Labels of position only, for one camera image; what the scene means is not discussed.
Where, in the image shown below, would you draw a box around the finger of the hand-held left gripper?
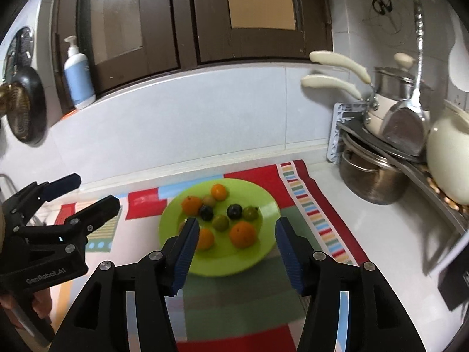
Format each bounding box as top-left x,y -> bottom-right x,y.
2,173 -> 82,228
16,195 -> 122,245

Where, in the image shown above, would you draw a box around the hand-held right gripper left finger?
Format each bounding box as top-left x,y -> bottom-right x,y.
47,217 -> 201,352

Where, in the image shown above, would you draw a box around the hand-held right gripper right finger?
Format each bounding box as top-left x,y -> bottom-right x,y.
275,216 -> 427,352

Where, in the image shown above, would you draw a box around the green plate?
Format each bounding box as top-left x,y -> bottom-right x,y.
158,178 -> 282,276

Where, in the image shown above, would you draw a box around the person's left hand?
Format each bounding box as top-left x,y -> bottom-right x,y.
31,287 -> 54,322

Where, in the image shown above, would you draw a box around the colourful patchwork placemat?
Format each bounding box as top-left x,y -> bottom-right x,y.
55,159 -> 371,352

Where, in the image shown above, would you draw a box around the black round pan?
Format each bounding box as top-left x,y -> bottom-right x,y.
0,67 -> 47,145

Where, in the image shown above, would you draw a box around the blue white pump bottle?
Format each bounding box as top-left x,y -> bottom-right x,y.
63,35 -> 96,110

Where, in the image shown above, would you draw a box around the large steel pot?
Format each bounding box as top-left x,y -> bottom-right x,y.
339,137 -> 411,206

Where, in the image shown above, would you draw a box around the white plastic rack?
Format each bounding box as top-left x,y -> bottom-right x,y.
327,101 -> 368,164

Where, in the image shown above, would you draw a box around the grey curved drying tray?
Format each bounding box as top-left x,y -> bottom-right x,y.
336,121 -> 469,235

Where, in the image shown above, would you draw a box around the black box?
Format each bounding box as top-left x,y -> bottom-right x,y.
438,249 -> 469,312

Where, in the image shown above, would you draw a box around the steel spatula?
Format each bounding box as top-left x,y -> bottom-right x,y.
379,2 -> 431,156

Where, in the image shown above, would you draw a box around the cream kettle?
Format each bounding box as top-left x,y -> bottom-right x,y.
426,99 -> 469,206

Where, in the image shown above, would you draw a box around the dark wooden window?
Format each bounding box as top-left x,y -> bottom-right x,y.
51,0 -> 334,114

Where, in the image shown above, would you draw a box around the pot lid with cream knob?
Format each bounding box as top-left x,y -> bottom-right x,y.
374,52 -> 435,90

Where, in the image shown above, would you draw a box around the black scissors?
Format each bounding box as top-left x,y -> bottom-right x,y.
372,0 -> 394,16

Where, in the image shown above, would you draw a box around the metal wire rack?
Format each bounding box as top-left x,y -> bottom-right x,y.
0,173 -> 19,206

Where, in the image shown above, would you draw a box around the steel saucepan with cream handle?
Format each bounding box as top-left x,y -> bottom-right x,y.
309,50 -> 433,103

